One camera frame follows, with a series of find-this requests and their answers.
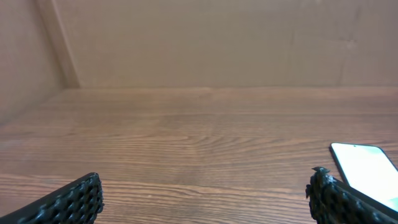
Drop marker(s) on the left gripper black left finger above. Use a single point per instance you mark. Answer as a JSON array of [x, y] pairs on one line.
[[78, 202]]

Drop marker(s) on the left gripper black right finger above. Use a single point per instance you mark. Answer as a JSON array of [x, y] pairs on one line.
[[333, 202]]

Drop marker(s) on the black Samsung Galaxy smartphone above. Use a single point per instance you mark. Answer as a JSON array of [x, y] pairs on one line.
[[367, 169]]

